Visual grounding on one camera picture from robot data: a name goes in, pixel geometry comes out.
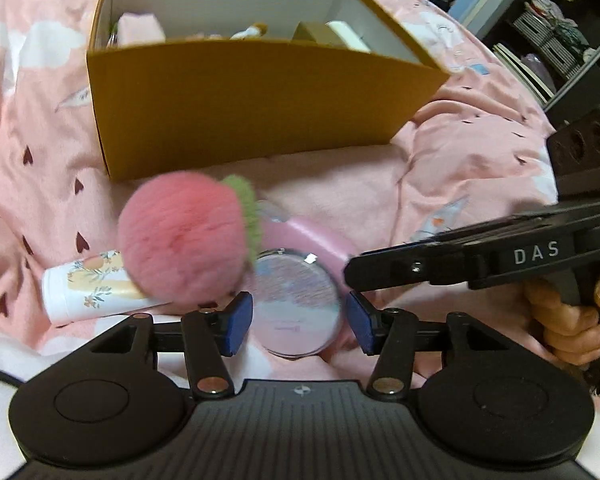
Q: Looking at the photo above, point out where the pink headband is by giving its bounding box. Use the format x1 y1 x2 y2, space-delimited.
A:
258 200 358 287

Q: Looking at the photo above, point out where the long white cardboard box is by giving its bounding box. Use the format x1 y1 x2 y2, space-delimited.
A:
326 21 372 53

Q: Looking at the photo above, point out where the pink zip pouch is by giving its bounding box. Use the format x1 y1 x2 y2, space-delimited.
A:
117 13 166 47

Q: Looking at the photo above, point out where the sailor bear plush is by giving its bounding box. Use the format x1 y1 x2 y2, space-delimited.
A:
230 23 268 40

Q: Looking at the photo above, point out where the person's right hand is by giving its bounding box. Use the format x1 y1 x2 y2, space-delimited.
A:
524 278 600 366

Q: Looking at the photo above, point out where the white floral tube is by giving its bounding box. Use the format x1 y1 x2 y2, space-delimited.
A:
41 250 164 326

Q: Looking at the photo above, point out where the gold square gift box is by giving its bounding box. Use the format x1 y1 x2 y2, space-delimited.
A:
292 22 347 49

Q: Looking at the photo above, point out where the round floral compact mirror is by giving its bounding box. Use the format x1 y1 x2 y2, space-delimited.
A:
251 249 343 360

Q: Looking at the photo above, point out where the dark storage shelf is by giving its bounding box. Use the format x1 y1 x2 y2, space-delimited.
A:
482 0 600 120

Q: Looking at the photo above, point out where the pink fluffy strawberry plush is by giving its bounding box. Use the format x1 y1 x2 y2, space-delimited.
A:
118 171 262 306

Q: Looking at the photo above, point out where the orange cardboard storage box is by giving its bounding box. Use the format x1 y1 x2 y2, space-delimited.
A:
86 0 449 181

